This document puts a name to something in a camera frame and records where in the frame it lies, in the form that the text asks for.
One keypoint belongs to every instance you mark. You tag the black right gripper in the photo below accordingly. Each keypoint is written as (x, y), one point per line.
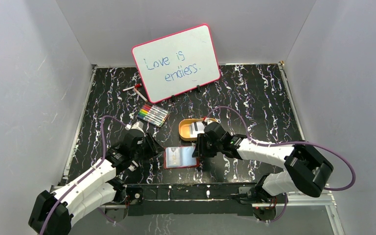
(200, 151)

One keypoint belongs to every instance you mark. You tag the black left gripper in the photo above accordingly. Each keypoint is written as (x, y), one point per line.
(147, 145)

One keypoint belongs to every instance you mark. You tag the stack of silver cards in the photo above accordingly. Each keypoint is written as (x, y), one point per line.
(196, 128)

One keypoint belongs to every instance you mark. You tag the red card holder wallet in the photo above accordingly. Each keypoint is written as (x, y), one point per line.
(188, 160)

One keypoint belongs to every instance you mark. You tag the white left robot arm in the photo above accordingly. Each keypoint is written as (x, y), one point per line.
(55, 213)

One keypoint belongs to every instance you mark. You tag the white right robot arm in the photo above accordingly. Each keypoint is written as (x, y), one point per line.
(305, 169)

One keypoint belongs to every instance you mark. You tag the orange card tray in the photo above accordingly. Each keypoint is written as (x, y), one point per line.
(184, 129)

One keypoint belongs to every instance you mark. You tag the white whiteboard eraser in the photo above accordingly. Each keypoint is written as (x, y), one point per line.
(133, 166)

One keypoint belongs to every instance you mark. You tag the pack of coloured markers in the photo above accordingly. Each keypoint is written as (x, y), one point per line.
(153, 115)

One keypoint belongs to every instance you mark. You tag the white marker pen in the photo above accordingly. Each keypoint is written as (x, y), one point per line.
(140, 94)

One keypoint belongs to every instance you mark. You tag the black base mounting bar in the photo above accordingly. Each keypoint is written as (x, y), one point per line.
(217, 198)

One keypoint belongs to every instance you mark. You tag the red capped white marker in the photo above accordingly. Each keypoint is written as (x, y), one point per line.
(132, 87)

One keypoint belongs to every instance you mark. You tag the pink framed whiteboard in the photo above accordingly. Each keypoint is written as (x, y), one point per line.
(177, 63)

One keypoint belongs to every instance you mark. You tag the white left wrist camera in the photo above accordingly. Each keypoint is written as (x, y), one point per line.
(138, 125)

